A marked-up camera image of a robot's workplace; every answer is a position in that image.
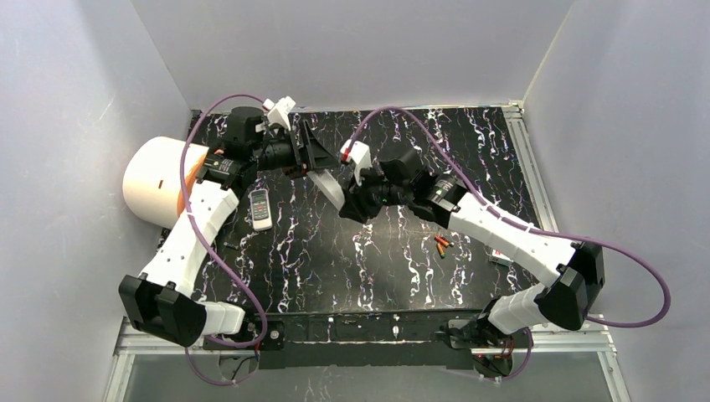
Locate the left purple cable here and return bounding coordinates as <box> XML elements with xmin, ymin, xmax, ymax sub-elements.
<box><xmin>178</xmin><ymin>93</ymin><xmax>270</xmax><ymax>387</ymax></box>

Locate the white remote with dark buttons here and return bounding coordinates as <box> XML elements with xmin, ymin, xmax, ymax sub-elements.
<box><xmin>250</xmin><ymin>189</ymin><xmax>273</xmax><ymax>231</ymax></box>

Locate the white flat remote red label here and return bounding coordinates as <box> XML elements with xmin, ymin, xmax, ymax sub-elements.
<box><xmin>489</xmin><ymin>249</ymin><xmax>513</xmax><ymax>266</ymax></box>

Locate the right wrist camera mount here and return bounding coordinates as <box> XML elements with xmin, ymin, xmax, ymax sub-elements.
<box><xmin>340</xmin><ymin>140</ymin><xmax>373</xmax><ymax>186</ymax></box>

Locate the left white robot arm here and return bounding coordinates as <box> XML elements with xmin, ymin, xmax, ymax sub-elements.
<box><xmin>118</xmin><ymin>106</ymin><xmax>343</xmax><ymax>347</ymax></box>

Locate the white drum orange lid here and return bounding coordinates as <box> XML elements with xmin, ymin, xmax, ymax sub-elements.
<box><xmin>122</xmin><ymin>137</ymin><xmax>185</xmax><ymax>229</ymax></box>

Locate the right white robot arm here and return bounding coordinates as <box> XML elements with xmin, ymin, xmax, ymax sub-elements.
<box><xmin>340</xmin><ymin>142</ymin><xmax>605</xmax><ymax>337</ymax></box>

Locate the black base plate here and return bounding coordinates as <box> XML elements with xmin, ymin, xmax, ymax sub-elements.
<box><xmin>202</xmin><ymin>310</ymin><xmax>531</xmax><ymax>372</ymax></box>

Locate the orange battery upper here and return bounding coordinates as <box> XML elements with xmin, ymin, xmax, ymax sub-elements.
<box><xmin>435</xmin><ymin>236</ymin><xmax>453</xmax><ymax>248</ymax></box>

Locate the aluminium frame rail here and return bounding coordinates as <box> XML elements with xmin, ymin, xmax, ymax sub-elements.
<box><xmin>104</xmin><ymin>312</ymin><xmax>630</xmax><ymax>401</ymax></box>

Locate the white slim remote control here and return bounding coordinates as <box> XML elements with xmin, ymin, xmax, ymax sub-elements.
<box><xmin>306</xmin><ymin>170</ymin><xmax>346</xmax><ymax>211</ymax></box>

